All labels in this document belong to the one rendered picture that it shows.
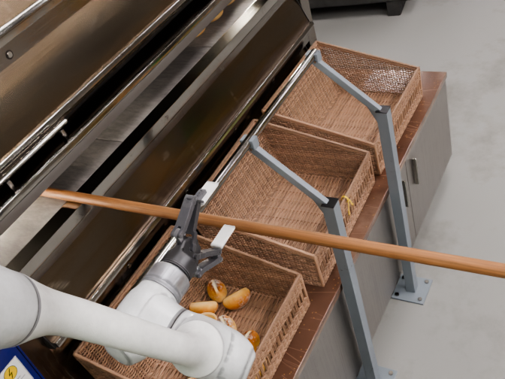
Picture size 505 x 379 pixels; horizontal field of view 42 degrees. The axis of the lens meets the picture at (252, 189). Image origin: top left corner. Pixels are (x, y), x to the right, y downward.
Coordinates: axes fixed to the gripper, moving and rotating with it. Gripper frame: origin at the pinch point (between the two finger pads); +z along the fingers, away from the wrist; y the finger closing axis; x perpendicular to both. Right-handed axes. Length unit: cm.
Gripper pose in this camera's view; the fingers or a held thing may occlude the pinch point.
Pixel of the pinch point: (219, 207)
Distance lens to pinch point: 149.4
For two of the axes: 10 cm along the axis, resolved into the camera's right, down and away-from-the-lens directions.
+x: 8.6, 1.2, -5.0
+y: 2.6, 7.4, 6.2
